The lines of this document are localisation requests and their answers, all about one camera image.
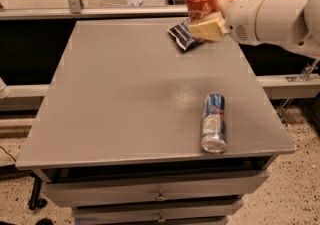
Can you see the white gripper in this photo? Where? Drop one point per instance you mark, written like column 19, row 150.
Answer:
column 240, row 17

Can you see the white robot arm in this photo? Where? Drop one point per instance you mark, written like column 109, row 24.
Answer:
column 293, row 25

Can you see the blue chip bag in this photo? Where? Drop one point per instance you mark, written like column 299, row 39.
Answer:
column 182, row 36

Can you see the blue silver energy drink can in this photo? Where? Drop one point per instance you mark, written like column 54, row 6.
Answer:
column 213, row 128

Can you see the grey drawer cabinet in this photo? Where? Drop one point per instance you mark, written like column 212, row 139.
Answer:
column 126, row 103

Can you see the lower drawer with knob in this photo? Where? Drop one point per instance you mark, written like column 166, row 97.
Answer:
column 156, row 212

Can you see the drawer with knob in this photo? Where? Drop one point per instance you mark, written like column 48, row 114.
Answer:
column 159, row 189
column 156, row 212

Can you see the white object at left edge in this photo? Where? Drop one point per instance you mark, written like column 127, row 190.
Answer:
column 4, row 90

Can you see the top drawer with knob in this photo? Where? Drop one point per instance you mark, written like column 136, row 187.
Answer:
column 159, row 189

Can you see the black caster wheel stand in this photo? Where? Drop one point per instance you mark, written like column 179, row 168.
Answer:
column 36, row 202

